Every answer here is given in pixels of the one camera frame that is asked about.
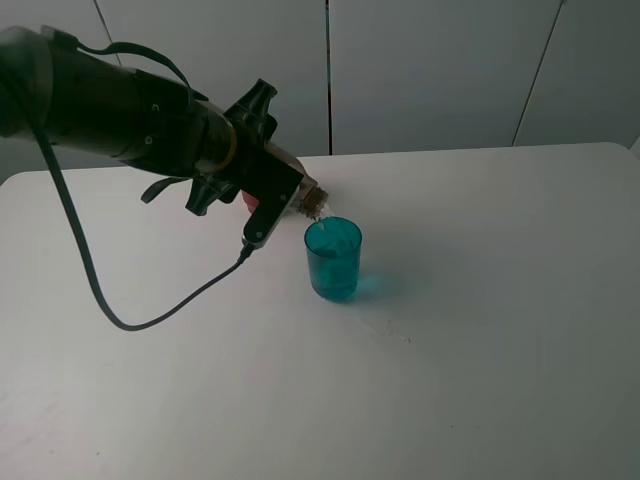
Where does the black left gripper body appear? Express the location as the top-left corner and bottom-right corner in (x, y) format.
(186, 79), (278, 216)

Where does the teal translucent plastic cup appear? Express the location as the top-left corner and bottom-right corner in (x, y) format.
(304, 216), (363, 302)

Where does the clear brownish plastic bottle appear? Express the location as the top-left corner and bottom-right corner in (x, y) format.
(200, 101), (328, 219)

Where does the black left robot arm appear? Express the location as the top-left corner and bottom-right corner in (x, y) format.
(1, 26), (297, 215)

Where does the red plastic cup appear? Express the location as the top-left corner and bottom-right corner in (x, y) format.
(241, 191), (259, 214)

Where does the black camera cable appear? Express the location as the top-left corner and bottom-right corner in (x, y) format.
(34, 127), (259, 331)

